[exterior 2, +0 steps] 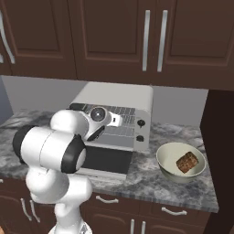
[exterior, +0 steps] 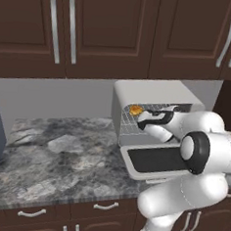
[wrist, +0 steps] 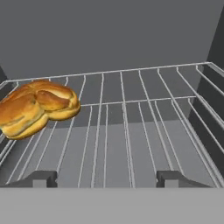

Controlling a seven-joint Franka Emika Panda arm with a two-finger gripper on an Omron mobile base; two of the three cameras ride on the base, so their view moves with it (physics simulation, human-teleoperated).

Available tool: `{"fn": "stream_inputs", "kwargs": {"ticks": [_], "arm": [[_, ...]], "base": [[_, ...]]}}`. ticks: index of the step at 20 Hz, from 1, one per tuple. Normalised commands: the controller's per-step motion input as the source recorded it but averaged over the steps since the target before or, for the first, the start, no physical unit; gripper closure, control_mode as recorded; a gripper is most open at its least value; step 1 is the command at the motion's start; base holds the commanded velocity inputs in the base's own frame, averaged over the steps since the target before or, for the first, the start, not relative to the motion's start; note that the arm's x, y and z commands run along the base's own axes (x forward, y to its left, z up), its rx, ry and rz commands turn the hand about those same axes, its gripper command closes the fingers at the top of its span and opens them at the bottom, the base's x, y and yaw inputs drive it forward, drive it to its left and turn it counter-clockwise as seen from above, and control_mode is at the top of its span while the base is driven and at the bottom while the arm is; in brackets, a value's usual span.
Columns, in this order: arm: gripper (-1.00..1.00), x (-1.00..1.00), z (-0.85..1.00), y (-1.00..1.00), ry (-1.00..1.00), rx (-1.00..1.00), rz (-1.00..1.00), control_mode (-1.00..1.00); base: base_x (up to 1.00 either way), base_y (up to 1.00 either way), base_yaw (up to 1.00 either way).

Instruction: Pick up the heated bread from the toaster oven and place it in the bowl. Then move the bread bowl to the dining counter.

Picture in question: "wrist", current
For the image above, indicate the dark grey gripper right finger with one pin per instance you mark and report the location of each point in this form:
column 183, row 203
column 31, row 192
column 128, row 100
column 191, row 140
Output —
column 170, row 178

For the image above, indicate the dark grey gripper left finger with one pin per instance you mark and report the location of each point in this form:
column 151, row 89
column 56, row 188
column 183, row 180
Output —
column 40, row 178

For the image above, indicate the golden brown bread roll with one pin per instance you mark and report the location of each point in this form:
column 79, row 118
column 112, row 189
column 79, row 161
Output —
column 32, row 108

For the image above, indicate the grey toaster oven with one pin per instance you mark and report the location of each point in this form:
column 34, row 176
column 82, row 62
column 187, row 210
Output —
column 110, row 38

